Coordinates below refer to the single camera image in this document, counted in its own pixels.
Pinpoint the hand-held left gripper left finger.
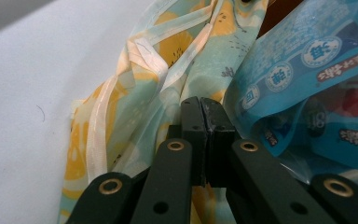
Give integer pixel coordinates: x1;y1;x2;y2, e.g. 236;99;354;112
168;96;208;188

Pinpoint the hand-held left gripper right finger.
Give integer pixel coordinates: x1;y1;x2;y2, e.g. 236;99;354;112
200;96;242;189

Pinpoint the blue snack packet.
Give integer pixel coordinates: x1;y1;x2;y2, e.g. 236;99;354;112
223;0;358;200

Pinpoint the white table sheet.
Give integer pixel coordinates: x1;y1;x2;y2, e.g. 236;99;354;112
0;0;157;224

